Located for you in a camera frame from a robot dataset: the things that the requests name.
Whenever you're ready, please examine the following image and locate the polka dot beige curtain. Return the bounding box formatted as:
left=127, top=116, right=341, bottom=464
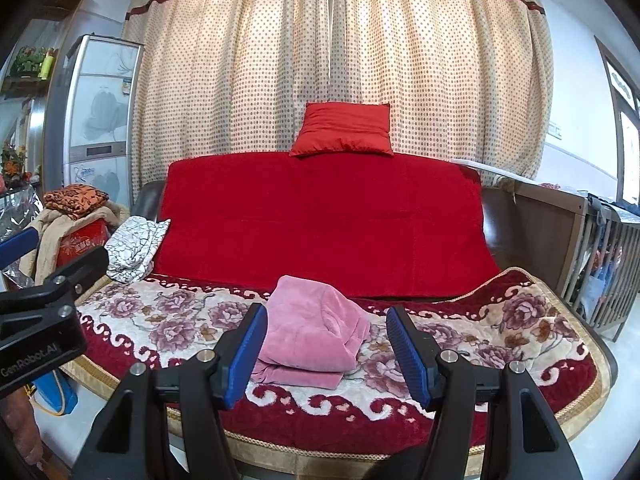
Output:
left=124, top=0, right=553, bottom=188

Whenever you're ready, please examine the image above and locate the dark brown sofa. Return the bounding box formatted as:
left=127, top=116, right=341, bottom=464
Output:
left=130, top=179, right=589, bottom=296

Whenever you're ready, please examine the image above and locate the red blanket on sofa back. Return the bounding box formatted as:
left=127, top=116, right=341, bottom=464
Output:
left=154, top=152, right=499, bottom=298

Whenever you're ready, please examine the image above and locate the red pillow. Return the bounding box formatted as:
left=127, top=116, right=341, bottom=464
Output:
left=290, top=102, right=394, bottom=157

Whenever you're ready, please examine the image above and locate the red gift box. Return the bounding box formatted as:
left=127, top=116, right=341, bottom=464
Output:
left=56, top=219, right=111, bottom=268

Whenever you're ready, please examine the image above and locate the orange black patterned cloth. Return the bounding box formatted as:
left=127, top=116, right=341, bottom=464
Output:
left=43, top=184, right=108, bottom=220

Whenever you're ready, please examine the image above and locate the person's right hand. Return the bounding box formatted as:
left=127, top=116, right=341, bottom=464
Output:
left=1, top=389, right=43, bottom=466

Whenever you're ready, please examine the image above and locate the pink corduroy jacket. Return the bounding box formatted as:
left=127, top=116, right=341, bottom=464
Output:
left=250, top=275, right=370, bottom=390

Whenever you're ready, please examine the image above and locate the floral red beige blanket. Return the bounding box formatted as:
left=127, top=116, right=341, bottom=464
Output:
left=66, top=268, right=613, bottom=479

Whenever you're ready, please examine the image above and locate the white crackle pattern cloth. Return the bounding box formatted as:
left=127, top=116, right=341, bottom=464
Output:
left=104, top=216, right=170, bottom=284

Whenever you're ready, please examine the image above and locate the wooden baby crib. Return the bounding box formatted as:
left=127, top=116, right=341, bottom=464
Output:
left=560, top=194, right=639, bottom=338

